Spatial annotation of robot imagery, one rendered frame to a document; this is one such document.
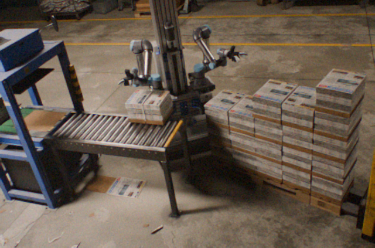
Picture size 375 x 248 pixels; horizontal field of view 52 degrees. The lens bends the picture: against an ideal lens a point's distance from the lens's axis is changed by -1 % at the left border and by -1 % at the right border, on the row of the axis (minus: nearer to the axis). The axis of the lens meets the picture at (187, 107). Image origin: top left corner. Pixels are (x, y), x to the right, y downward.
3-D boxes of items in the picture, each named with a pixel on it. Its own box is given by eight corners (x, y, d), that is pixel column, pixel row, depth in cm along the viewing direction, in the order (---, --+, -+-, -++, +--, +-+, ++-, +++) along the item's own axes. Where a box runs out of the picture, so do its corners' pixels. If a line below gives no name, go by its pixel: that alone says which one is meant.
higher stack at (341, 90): (324, 181, 395) (331, 67, 331) (354, 191, 378) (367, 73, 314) (309, 204, 371) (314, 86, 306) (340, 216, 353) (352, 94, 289)
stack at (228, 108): (229, 149, 463) (224, 88, 422) (324, 181, 395) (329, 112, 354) (211, 167, 438) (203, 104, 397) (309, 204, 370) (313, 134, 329)
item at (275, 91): (270, 80, 376) (270, 78, 375) (297, 85, 360) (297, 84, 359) (251, 97, 352) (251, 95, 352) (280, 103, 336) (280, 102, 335)
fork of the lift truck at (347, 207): (263, 176, 409) (263, 173, 407) (365, 213, 348) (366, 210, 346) (259, 182, 403) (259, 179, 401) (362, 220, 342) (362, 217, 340)
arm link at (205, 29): (200, 72, 444) (194, 26, 417) (209, 67, 452) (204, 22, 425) (207, 74, 436) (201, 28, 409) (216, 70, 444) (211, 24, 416)
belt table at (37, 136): (78, 115, 440) (75, 107, 435) (43, 149, 388) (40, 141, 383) (30, 111, 464) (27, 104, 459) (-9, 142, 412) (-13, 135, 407)
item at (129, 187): (147, 181, 433) (147, 180, 432) (136, 199, 410) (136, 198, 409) (118, 177, 445) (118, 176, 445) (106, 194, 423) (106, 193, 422)
